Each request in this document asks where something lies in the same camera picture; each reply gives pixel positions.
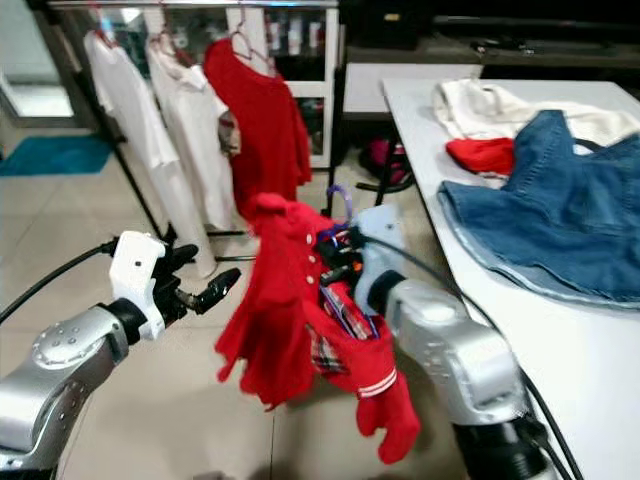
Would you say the red jacket with plaid lining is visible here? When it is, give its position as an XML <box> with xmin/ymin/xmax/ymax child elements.
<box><xmin>215</xmin><ymin>193</ymin><xmax>421</xmax><ymax>465</ymax></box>

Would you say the blue denim dress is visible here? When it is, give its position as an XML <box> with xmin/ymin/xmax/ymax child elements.
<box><xmin>438</xmin><ymin>108</ymin><xmax>640</xmax><ymax>309</ymax></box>

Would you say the pink and black object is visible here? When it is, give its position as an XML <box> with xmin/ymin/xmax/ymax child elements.
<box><xmin>358</xmin><ymin>138</ymin><xmax>406</xmax><ymax>191</ymax></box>

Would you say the white shirt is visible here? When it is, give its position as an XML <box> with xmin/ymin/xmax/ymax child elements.
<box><xmin>145</xmin><ymin>40</ymin><xmax>246</xmax><ymax>233</ymax></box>

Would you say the red shirt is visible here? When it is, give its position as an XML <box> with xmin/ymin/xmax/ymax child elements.
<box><xmin>203</xmin><ymin>38</ymin><xmax>313</xmax><ymax>223</ymax></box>

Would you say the thin white garment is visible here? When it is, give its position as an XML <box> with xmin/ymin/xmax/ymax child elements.
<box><xmin>82</xmin><ymin>30</ymin><xmax>219</xmax><ymax>279</ymax></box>

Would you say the teal floor mat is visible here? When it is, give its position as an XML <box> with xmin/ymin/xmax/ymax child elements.
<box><xmin>2</xmin><ymin>135</ymin><xmax>113</xmax><ymax>178</ymax></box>

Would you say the small red garment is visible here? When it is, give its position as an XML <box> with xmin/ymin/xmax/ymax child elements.
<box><xmin>445</xmin><ymin>137</ymin><xmax>519</xmax><ymax>179</ymax></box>

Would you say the chrome and black clothes rack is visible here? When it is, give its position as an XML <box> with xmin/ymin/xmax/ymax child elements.
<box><xmin>45</xmin><ymin>0</ymin><xmax>346</xmax><ymax>263</ymax></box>

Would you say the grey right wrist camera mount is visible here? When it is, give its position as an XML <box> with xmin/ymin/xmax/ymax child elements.
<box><xmin>350</xmin><ymin>205</ymin><xmax>406</xmax><ymax>311</ymax></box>

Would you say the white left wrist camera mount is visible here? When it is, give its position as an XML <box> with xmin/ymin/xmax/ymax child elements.
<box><xmin>110</xmin><ymin>232</ymin><xmax>169</xmax><ymax>341</ymax></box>

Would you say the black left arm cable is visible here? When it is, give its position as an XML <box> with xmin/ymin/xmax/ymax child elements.
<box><xmin>0</xmin><ymin>240</ymin><xmax>116</xmax><ymax>321</ymax></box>

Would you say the red wire hanger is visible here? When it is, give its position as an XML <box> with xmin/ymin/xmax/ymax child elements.
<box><xmin>228</xmin><ymin>10</ymin><xmax>276</xmax><ymax>76</ymax></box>
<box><xmin>88</xmin><ymin>3</ymin><xmax>126</xmax><ymax>49</ymax></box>
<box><xmin>155</xmin><ymin>8</ymin><xmax>191</xmax><ymax>56</ymax></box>

